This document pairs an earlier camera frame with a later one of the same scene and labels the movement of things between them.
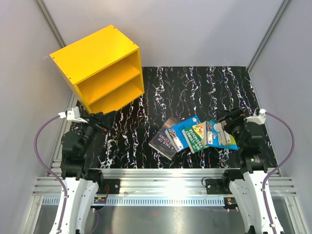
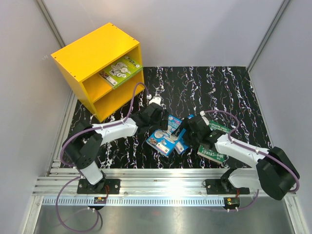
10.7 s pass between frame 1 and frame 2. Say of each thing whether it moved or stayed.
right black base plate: stayed
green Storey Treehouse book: moved
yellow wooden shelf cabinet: stayed
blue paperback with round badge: moved
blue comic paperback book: moved
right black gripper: moved
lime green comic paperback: moved
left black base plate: stayed
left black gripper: moved
